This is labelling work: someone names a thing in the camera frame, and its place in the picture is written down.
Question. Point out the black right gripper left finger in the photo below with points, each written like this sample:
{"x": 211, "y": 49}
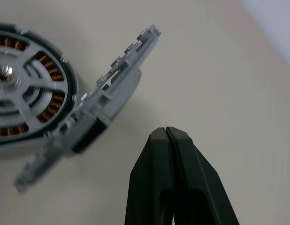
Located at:
{"x": 149, "y": 168}

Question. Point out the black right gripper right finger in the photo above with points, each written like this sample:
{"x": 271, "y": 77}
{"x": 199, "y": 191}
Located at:
{"x": 201, "y": 178}

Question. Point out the grey toothed motor end cover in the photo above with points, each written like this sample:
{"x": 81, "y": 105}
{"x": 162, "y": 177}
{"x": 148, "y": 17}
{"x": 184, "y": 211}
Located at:
{"x": 121, "y": 93}

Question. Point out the grey motor housing copper windings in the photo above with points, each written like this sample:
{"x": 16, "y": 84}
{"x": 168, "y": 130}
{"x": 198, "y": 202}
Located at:
{"x": 57, "y": 97}

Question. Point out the black rimmed silver spoked rotor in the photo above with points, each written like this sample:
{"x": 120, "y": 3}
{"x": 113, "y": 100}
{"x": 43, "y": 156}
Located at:
{"x": 34, "y": 70}

